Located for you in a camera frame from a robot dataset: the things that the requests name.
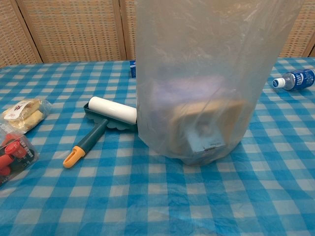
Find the translucent plastic bag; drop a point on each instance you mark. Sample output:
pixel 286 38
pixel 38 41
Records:
pixel 209 49

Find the tan box inside bag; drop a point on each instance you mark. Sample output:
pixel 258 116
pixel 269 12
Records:
pixel 236 115

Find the teal lint roller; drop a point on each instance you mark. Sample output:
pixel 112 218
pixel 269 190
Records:
pixel 113 110

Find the light blue small box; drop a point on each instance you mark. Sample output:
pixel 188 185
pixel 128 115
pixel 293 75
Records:
pixel 206 137

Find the blue toothpaste box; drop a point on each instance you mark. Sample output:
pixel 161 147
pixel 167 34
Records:
pixel 133 68

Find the blue white checkered tablecloth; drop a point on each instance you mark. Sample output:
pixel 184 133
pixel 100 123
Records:
pixel 123 196

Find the woven wicker screen panel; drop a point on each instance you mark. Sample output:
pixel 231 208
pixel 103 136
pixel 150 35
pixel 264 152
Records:
pixel 73 29
pixel 12 37
pixel 305 29
pixel 130 29

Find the packaged bread slices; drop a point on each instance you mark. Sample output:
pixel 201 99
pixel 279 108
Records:
pixel 24 115

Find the blue label water bottle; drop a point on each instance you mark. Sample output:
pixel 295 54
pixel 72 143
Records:
pixel 297 78

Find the packaged red black items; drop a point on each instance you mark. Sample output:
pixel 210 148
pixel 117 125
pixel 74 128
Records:
pixel 13 150

